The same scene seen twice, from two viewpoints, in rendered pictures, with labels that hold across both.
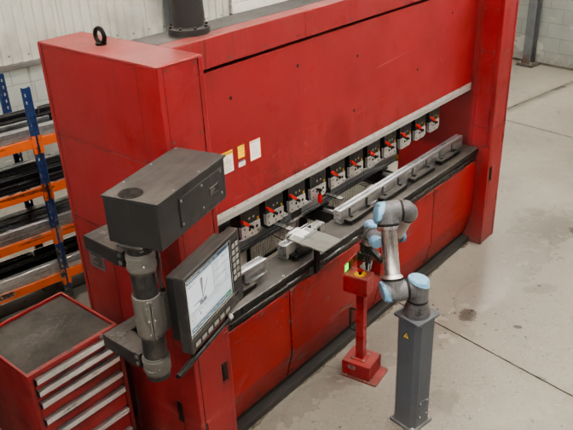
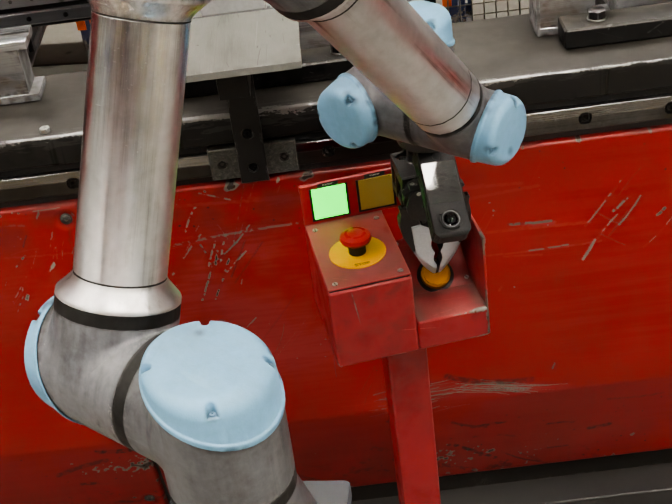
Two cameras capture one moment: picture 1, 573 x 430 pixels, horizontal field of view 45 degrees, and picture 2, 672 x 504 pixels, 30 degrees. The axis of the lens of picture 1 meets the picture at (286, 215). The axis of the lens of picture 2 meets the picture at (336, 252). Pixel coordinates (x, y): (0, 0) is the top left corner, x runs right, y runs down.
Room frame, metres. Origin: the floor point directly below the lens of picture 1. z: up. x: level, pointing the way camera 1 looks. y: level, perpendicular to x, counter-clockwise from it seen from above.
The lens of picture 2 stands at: (2.65, -1.41, 1.65)
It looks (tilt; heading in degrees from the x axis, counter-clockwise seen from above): 34 degrees down; 50
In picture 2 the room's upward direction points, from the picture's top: 8 degrees counter-clockwise
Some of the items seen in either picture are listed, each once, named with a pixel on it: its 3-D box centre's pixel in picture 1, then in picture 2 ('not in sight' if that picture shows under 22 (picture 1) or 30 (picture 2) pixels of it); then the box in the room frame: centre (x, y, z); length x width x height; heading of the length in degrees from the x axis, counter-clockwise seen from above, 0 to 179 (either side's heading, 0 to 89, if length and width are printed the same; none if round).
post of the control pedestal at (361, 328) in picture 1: (361, 322); (415, 466); (3.55, -0.44, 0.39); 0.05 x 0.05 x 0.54; 58
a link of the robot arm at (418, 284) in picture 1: (417, 287); (212, 412); (3.09, -0.68, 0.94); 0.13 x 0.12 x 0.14; 98
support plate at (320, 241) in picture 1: (315, 239); (230, 31); (3.56, -0.16, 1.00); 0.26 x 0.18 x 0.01; 49
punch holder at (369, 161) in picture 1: (368, 152); not in sight; (4.24, -0.56, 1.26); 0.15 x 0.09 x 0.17; 139
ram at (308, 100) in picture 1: (358, 86); not in sight; (4.15, -0.48, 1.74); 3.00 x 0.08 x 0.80; 139
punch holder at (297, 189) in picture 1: (292, 194); not in sight; (3.64, -0.04, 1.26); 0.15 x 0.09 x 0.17; 139
